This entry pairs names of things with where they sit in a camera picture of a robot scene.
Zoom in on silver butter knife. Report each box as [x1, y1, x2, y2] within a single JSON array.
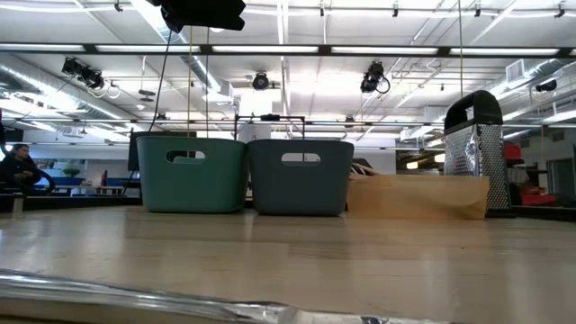
[[0, 268, 455, 324]]

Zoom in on black monitor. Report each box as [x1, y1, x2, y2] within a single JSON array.
[[128, 130, 198, 172]]

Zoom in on green plastic bin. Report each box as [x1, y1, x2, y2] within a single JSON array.
[[136, 136, 249, 214]]

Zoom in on dark teal plastic bin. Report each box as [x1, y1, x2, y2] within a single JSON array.
[[247, 139, 356, 217]]

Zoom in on long wooden background table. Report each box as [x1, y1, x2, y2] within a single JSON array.
[[49, 183, 128, 196]]

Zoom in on person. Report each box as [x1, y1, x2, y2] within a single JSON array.
[[0, 143, 42, 190]]

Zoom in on shelf with red bins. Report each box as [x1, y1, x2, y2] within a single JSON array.
[[503, 142, 558, 207]]

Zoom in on thin hanging cord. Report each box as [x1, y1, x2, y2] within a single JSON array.
[[457, 0, 464, 112], [186, 25, 193, 139], [204, 27, 211, 139]]

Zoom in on black hanging cable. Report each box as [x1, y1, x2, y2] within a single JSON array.
[[121, 30, 173, 195]]

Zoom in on silver ventilation duct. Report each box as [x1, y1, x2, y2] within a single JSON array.
[[0, 53, 131, 122], [494, 58, 576, 94]]

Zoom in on metal box grater black handle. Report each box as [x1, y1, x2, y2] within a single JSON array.
[[443, 89, 513, 212]]

